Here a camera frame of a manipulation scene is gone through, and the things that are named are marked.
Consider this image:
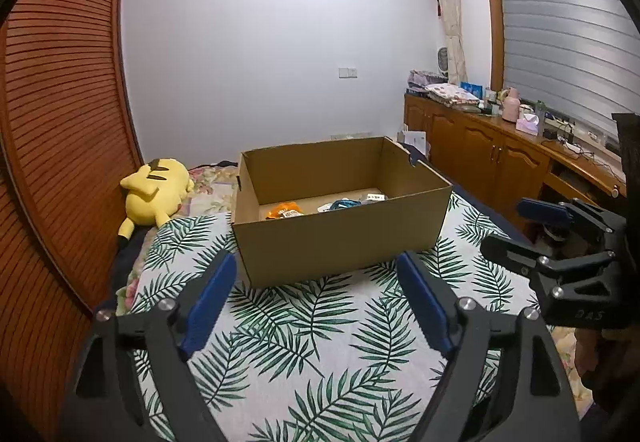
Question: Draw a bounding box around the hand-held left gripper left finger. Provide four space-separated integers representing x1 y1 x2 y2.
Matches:
60 252 238 442

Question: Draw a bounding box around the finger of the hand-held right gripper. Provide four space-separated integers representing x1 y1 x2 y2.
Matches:
516 197 627 236
479 234 619 279

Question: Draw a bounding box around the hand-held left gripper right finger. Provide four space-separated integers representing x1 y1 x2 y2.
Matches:
397 250 584 442

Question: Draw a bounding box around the brown cardboard box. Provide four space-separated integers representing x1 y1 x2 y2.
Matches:
231 136 454 291

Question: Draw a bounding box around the orange snack packet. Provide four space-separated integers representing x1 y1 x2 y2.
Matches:
264 201 304 221

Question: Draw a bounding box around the teal snack packet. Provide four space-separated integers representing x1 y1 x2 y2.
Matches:
317 198 362 214

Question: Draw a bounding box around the wooden cabinet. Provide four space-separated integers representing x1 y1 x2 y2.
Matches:
403 93 629 243

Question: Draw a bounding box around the pink tissue box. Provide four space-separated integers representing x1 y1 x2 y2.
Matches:
515 114 541 137

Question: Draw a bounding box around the dark blue blanket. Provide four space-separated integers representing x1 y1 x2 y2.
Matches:
107 224 162 309

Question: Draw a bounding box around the pink thermos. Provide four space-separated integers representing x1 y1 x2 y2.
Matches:
502 87 521 123

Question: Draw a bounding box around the yellow plush toy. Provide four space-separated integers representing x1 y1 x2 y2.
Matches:
118 157 196 239

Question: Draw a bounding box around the white paper bag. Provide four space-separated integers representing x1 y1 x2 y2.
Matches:
397 128 430 158

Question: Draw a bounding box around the folded floral cloth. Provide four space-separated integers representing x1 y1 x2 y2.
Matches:
424 82 482 108

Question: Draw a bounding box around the grey window blind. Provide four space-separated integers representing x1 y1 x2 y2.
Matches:
492 0 640 143

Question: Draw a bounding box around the purple grey cloth pile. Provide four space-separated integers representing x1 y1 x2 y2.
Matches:
407 70 444 90

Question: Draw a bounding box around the wooden louvered wardrobe door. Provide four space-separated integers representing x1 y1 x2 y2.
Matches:
0 142 97 442
0 0 144 315

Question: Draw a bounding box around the beige curtain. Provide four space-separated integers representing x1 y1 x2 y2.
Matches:
424 0 469 86

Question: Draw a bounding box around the wooden window frame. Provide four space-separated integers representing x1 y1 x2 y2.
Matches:
477 0 506 93

